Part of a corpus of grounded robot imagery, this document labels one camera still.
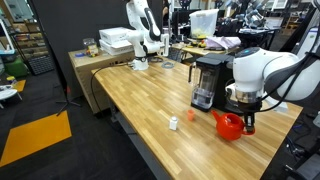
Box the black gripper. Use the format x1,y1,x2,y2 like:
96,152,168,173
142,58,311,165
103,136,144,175
238,101,262,132

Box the white idle robot arm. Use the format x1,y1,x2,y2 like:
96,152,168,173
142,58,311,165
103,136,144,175
126,0,169,70

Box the white working robot arm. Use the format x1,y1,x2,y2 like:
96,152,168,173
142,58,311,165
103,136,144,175
232,47,320,132

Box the black Keurig coffee maker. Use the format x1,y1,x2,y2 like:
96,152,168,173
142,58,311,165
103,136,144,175
188,53,242,115

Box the small orange cup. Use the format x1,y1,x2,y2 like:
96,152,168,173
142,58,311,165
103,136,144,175
187,109,195,121

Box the small white bottle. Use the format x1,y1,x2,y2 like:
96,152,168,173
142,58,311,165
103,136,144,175
169,116,178,130

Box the white-legged wooden side desk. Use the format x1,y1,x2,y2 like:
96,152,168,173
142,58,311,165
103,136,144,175
172,43,240,65

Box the clear plastic storage bin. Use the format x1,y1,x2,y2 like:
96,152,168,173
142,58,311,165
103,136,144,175
189,9,219,39

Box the stacked white boxes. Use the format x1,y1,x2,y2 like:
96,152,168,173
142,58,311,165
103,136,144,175
99,27,133,55

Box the coiled grey cable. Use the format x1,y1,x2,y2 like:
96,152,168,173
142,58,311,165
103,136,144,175
161,61,176,70

